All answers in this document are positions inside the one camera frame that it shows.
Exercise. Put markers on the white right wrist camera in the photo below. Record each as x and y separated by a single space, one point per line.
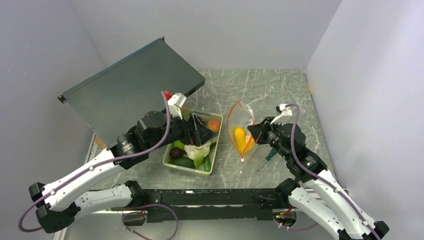
283 114

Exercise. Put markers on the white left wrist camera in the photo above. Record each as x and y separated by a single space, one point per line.
175 103

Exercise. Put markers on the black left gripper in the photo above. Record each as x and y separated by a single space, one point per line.
195 132

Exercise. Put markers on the green cucumber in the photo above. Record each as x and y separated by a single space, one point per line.
208 160

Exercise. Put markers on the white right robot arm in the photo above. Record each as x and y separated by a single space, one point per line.
314 190

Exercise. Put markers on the green bell pepper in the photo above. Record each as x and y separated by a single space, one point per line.
178 144

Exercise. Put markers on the dark grey rack server chassis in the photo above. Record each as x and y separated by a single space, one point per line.
112 100

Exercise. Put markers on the yellow corn cob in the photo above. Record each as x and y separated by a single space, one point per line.
240 139

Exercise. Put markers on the dark red plum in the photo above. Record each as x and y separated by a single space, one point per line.
175 153

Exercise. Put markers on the green handled screwdriver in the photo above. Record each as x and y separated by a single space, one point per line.
270 155

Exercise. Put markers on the white cauliflower with leaves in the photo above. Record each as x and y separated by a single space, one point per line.
197 153

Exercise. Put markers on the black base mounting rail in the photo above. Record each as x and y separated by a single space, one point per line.
262 204

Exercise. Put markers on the light green plastic tray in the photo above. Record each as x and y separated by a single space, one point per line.
205 117

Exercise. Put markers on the dark green avocado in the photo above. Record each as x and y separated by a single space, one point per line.
184 162

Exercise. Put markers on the clear zip bag orange zipper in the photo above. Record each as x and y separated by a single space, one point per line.
240 116

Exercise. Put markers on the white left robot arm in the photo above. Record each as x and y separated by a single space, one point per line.
60 203

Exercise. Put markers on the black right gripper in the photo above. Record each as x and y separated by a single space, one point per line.
257 130

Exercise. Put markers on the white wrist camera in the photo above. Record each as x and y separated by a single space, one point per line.
283 114
175 103

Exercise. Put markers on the orange red peach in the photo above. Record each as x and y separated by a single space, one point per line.
214 125

